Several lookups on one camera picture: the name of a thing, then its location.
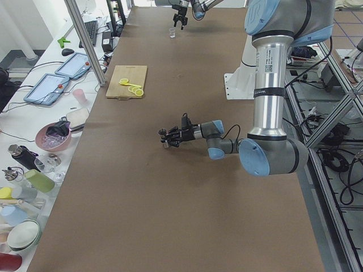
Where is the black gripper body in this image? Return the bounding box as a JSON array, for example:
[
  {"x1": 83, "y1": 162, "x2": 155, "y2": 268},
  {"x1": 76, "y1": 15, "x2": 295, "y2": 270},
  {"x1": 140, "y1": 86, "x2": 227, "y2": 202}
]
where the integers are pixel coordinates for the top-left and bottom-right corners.
[
  {"x1": 180, "y1": 127, "x2": 196, "y2": 142},
  {"x1": 176, "y1": 5, "x2": 187, "y2": 18}
]

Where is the steel measuring jigger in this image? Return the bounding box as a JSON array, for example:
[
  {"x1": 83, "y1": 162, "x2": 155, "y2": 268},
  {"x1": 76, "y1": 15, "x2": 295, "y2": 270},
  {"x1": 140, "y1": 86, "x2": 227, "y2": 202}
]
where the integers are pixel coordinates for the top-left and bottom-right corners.
[{"x1": 158, "y1": 128, "x2": 169, "y2": 148}]

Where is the clear glass shaker cup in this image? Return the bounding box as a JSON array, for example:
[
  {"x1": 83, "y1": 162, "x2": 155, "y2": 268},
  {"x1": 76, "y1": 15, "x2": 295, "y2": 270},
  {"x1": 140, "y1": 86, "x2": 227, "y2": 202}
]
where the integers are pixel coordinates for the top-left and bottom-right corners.
[{"x1": 168, "y1": 28, "x2": 176, "y2": 39}]

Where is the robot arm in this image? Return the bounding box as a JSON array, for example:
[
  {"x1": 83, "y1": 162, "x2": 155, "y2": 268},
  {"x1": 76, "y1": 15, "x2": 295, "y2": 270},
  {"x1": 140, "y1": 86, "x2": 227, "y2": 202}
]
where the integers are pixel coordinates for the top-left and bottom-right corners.
[
  {"x1": 171, "y1": 0, "x2": 223, "y2": 30},
  {"x1": 159, "y1": 1, "x2": 335, "y2": 176}
]

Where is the pink plastic cup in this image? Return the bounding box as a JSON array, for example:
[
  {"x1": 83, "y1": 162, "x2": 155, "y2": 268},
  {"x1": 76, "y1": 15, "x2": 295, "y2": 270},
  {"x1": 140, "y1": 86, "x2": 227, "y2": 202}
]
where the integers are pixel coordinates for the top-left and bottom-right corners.
[{"x1": 73, "y1": 88, "x2": 87, "y2": 105}]

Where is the yellow cup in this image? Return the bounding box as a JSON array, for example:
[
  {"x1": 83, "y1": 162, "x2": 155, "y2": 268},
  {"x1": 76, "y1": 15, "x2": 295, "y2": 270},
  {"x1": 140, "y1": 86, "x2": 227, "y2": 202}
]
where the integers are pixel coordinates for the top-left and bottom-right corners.
[{"x1": 0, "y1": 187, "x2": 12, "y2": 199}]

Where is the light blue cup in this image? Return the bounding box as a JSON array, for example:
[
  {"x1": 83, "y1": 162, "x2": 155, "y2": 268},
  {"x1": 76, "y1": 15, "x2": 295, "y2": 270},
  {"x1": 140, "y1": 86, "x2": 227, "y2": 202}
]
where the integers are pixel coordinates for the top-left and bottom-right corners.
[{"x1": 1, "y1": 206, "x2": 28, "y2": 227}]

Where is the red cup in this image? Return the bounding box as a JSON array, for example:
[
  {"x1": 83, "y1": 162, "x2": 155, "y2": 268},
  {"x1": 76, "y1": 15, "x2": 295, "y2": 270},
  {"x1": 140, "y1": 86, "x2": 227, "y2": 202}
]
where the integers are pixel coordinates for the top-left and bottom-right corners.
[{"x1": 0, "y1": 253, "x2": 22, "y2": 271}]

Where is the wooden cutting board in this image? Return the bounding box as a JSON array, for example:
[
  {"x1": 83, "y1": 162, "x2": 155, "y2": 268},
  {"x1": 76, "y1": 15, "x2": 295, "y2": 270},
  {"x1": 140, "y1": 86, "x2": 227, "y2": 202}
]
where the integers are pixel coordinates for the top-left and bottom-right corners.
[{"x1": 106, "y1": 65, "x2": 147, "y2": 100}]

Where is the black keyboard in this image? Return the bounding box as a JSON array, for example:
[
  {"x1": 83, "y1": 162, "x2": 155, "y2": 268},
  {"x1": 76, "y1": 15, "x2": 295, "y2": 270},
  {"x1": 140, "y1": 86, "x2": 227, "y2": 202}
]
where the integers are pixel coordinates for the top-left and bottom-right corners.
[{"x1": 84, "y1": 20, "x2": 98, "y2": 46}]

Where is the white lidded container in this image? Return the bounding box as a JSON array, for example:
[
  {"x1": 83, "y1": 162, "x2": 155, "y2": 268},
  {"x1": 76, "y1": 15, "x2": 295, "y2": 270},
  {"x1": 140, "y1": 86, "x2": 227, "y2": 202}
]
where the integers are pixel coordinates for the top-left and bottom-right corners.
[{"x1": 66, "y1": 108, "x2": 89, "y2": 131}]

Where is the far teach pendant tablet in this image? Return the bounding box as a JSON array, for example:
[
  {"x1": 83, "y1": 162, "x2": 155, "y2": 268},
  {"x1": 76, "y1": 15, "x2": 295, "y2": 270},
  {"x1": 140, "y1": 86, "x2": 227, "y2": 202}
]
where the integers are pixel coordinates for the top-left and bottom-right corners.
[{"x1": 54, "y1": 52, "x2": 91, "y2": 79}]

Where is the teach pendant tablet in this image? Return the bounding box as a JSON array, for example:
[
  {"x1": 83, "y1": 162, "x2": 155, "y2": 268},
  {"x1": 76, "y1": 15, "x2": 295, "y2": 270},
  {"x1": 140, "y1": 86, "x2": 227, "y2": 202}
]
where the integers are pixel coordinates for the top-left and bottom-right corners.
[
  {"x1": 23, "y1": 73, "x2": 70, "y2": 106},
  {"x1": 54, "y1": 52, "x2": 91, "y2": 79}
]

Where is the dark cloth in bowl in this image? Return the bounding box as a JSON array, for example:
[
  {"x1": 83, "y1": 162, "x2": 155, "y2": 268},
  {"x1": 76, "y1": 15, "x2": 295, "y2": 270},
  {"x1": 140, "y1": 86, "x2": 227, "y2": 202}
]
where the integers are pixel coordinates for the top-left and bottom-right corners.
[{"x1": 46, "y1": 120, "x2": 70, "y2": 137}]

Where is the black computer mouse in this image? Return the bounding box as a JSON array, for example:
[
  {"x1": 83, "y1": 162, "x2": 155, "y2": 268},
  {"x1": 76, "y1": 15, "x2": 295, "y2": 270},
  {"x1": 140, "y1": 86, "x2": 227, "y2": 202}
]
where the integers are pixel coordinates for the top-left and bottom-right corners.
[{"x1": 61, "y1": 48, "x2": 74, "y2": 57}]

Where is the clear wine glass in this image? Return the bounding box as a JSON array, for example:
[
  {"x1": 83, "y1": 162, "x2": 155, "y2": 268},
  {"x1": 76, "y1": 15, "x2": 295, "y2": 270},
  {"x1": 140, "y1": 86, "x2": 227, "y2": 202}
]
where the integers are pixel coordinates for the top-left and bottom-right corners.
[{"x1": 34, "y1": 154, "x2": 62, "y2": 173}]

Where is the pink bowl with ice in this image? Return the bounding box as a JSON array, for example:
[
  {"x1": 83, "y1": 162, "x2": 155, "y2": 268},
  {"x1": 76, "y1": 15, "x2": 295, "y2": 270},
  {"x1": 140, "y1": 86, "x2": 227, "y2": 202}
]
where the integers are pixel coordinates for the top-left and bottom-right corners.
[{"x1": 35, "y1": 123, "x2": 71, "y2": 152}]

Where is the near teach pendant tablet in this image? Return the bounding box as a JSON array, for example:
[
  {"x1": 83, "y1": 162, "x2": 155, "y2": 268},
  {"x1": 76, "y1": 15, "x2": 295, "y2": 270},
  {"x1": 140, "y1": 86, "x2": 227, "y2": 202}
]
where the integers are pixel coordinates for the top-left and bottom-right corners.
[{"x1": 23, "y1": 73, "x2": 70, "y2": 106}]

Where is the green bottle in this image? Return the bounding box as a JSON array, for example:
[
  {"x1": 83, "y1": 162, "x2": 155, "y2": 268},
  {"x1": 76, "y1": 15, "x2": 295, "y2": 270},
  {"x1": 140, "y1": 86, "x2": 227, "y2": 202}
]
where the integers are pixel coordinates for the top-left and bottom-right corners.
[{"x1": 24, "y1": 169, "x2": 55, "y2": 193}]

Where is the black bottle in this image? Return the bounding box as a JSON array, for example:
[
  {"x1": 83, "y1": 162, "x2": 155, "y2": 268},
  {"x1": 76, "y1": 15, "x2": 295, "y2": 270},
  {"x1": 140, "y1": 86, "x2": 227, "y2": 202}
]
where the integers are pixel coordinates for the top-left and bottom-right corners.
[{"x1": 8, "y1": 144, "x2": 39, "y2": 171}]

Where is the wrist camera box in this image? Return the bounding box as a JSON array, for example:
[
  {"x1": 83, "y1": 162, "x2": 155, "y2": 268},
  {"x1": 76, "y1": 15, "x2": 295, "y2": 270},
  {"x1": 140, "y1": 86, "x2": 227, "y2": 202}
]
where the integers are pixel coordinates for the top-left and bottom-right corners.
[{"x1": 181, "y1": 113, "x2": 193, "y2": 130}]

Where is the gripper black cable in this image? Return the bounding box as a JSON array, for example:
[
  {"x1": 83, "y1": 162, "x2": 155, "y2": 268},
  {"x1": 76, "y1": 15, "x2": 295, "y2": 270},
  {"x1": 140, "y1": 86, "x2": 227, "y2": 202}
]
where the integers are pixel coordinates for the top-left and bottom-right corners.
[{"x1": 220, "y1": 124, "x2": 242, "y2": 142}]

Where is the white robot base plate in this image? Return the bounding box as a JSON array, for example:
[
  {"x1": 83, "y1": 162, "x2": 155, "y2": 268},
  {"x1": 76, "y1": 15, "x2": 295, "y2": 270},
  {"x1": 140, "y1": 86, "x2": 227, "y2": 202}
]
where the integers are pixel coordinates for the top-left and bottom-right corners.
[{"x1": 224, "y1": 36, "x2": 256, "y2": 100}]

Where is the aluminium frame post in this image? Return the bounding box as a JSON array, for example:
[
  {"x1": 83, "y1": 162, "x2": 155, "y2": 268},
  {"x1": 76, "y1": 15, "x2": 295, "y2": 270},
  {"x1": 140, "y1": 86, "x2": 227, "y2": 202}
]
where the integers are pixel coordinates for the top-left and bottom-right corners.
[{"x1": 64, "y1": 0, "x2": 106, "y2": 87}]

